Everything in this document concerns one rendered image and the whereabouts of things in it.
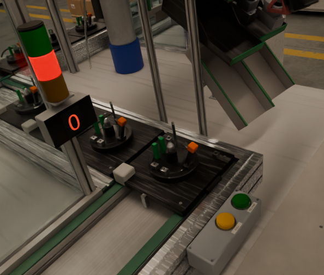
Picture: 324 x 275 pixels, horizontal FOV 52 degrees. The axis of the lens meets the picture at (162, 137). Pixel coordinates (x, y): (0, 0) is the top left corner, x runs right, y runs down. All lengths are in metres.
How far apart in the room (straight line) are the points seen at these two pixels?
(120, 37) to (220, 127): 0.74
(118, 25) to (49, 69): 1.02
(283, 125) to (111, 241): 0.72
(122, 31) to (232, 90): 0.82
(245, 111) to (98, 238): 0.55
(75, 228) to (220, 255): 0.36
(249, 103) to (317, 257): 0.46
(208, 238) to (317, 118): 0.70
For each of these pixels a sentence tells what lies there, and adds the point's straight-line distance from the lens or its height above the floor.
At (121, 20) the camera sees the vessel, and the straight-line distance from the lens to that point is 1.68.
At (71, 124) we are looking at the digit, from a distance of 0.75.
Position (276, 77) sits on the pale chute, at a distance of 1.19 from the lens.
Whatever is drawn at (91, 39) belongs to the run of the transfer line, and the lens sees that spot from 2.12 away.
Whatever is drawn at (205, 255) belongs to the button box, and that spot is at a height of 0.96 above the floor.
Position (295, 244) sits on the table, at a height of 0.86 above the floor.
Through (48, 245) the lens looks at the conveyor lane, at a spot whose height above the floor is 0.95.
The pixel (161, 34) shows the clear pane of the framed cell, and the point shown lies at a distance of 1.96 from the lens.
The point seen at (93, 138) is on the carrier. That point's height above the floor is 1.00.
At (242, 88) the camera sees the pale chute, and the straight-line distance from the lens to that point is 1.06.
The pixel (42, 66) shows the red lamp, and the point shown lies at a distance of 0.70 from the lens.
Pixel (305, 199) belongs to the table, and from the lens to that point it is 0.98.
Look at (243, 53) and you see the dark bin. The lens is 0.91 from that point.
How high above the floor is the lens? 1.56
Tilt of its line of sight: 35 degrees down
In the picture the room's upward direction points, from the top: 11 degrees counter-clockwise
